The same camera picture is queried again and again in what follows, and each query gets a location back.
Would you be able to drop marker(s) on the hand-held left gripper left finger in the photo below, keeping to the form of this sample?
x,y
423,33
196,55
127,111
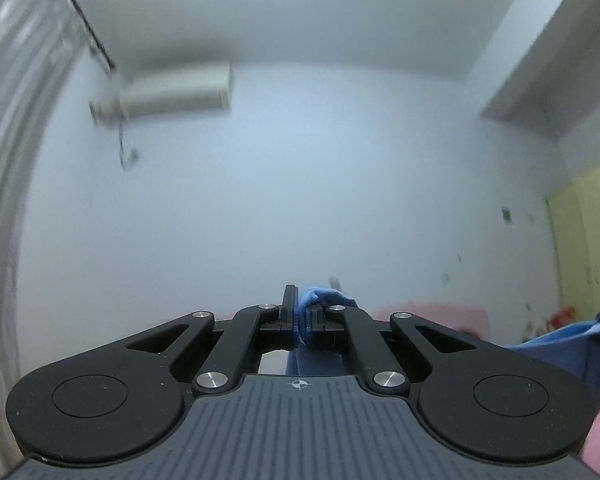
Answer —
x,y
290,320

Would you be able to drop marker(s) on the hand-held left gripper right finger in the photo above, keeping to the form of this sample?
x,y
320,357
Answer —
x,y
320,332

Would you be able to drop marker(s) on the blue t-shirt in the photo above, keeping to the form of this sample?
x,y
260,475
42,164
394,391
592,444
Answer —
x,y
555,345

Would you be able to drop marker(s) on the pink white bed headboard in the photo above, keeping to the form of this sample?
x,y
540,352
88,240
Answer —
x,y
440,317

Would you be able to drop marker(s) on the red small object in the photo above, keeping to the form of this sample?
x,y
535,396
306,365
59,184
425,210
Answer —
x,y
563,318

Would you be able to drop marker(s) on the yellow wardrobe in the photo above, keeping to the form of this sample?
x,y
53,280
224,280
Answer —
x,y
587,240

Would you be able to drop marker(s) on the grey curtain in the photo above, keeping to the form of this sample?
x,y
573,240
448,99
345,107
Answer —
x,y
15,110

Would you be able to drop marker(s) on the black curtain rod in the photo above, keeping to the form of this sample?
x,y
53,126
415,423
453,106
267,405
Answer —
x,y
87,30

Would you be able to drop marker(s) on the green wall sticker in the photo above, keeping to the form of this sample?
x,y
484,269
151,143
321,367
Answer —
x,y
505,214

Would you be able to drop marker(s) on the white wall air conditioner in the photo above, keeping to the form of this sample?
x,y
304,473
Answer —
x,y
175,92

